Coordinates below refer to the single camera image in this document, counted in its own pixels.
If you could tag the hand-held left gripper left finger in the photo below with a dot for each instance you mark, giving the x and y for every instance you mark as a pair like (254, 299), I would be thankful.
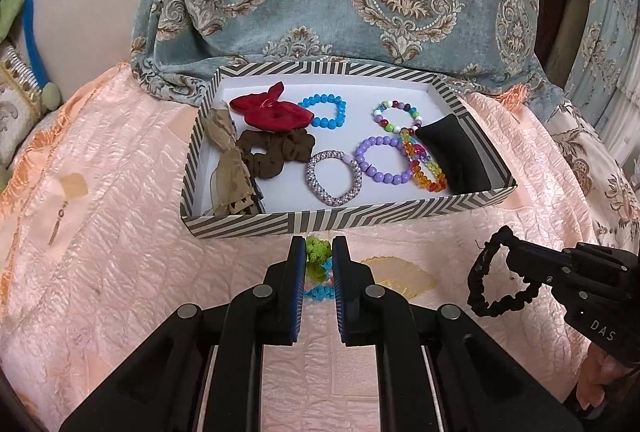
(299, 289)

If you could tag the cream cushion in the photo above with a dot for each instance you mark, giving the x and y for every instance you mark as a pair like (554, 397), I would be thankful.
(90, 12)

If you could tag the ornate embroidered cushion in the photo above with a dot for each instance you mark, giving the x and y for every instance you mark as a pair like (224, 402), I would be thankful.
(17, 112)

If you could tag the grey white striped box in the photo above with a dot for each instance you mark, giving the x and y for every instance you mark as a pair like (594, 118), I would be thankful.
(250, 223)

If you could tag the black scrunchie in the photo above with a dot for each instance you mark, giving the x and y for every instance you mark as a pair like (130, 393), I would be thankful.
(477, 277)

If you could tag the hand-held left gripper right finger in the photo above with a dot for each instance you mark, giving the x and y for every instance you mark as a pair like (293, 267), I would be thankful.
(340, 292)

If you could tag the gold drop earring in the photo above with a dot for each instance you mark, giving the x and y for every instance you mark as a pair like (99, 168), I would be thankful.
(56, 227)

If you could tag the green blue plush toy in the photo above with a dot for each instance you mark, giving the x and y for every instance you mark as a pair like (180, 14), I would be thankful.
(32, 42)

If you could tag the brown scrunchie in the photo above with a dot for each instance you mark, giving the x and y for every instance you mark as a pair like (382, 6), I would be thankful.
(272, 149)

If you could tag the peach quilted blanket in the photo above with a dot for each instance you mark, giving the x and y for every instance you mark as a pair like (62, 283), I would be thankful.
(125, 212)

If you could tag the yellow sheer fan-shaped piece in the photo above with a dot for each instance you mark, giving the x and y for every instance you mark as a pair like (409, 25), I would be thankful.
(400, 279)

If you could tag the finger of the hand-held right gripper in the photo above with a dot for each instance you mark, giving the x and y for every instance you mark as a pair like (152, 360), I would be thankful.
(542, 254)
(555, 292)

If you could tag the black cloth pouch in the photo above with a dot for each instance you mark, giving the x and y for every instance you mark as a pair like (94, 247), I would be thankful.
(452, 152)

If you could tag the red velvet bow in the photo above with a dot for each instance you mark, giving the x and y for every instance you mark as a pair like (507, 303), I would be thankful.
(270, 112)

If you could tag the beige sheer bow clip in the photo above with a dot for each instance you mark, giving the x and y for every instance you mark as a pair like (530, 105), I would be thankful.
(230, 172)

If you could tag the person's right hand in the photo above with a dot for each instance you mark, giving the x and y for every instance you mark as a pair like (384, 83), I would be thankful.
(607, 374)

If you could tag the light blue patterned cloth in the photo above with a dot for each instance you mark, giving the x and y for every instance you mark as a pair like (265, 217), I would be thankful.
(610, 87)

